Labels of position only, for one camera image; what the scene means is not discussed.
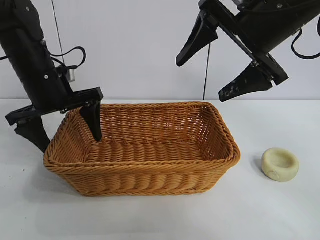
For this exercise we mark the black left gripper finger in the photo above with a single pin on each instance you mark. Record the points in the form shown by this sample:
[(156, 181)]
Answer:
[(37, 135), (93, 120)]

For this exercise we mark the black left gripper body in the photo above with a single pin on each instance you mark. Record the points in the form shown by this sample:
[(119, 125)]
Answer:
[(40, 80)]

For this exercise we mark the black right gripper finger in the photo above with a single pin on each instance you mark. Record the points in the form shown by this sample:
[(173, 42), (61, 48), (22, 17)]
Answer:
[(200, 37), (247, 82)]

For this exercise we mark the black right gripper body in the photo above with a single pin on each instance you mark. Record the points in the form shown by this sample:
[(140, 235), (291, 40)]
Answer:
[(262, 27)]

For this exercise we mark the tan woven wicker basket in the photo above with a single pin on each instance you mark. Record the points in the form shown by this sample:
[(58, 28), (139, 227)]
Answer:
[(150, 150)]

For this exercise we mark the pale yellow egg yolk pastry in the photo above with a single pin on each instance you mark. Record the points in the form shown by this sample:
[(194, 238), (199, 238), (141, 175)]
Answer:
[(280, 162)]

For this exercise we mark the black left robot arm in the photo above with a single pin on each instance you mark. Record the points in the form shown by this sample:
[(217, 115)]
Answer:
[(22, 15)]

